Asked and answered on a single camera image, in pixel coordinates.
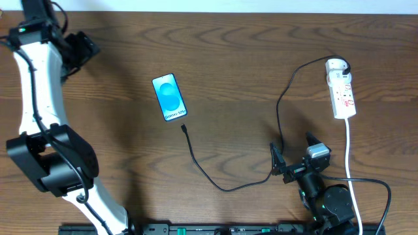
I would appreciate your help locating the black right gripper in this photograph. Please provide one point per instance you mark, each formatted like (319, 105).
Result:
(296, 168)

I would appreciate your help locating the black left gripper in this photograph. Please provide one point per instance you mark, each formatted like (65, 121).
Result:
(82, 47)

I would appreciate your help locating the blue screen Galaxy smartphone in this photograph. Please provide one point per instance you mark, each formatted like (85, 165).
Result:
(169, 96)

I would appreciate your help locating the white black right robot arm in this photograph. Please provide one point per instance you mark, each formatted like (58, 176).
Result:
(330, 206)

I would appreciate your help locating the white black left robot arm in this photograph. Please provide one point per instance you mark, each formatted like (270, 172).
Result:
(47, 150)

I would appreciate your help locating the white power strip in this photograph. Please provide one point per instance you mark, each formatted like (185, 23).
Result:
(341, 94)

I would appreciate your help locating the white USB wall charger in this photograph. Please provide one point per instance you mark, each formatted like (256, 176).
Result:
(336, 68)

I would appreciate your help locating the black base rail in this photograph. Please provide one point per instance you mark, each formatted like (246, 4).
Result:
(165, 229)

